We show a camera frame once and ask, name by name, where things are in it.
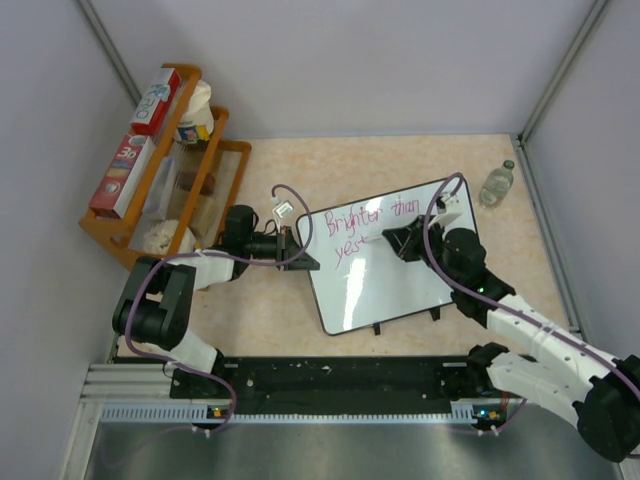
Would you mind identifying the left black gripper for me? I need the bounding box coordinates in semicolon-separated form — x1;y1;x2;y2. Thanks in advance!
244;226;319;272

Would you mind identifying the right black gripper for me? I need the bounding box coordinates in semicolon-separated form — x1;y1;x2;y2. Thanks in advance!
384;215;461;289

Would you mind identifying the white whiteboard black frame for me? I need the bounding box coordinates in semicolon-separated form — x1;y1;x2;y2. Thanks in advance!
296;180;451;335

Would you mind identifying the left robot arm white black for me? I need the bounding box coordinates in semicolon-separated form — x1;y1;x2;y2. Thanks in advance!
112;205;320;397

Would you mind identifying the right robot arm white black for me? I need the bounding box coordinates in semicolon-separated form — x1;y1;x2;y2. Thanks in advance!
382;216;639;463

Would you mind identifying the orange wooden shelf rack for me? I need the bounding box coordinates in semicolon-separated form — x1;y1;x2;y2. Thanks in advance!
79;64;251;269

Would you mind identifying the white crumpled bag lower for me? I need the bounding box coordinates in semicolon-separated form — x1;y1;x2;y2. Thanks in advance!
142;220;196;255

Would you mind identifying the clear plastic box on shelf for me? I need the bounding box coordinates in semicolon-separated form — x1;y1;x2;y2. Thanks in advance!
142;156;177;221

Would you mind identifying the red 3D toothpaste box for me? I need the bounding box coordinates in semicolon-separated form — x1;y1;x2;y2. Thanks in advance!
89;134;155;219

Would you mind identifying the red white toothpaste box upper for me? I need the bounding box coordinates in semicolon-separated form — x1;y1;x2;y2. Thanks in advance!
130;68;181;136

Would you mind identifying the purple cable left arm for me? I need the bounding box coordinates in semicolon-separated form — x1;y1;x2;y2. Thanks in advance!
124;182;316;436

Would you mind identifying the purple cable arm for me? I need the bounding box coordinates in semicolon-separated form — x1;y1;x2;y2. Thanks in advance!
422;172;640;436
124;182;316;436

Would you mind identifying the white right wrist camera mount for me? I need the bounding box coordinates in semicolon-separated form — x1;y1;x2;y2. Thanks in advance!
428;192;463;228

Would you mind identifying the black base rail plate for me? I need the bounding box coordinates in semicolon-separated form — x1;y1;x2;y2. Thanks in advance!
169;354;506;416

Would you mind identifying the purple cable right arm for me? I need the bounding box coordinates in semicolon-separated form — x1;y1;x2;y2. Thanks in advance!
422;172;640;436

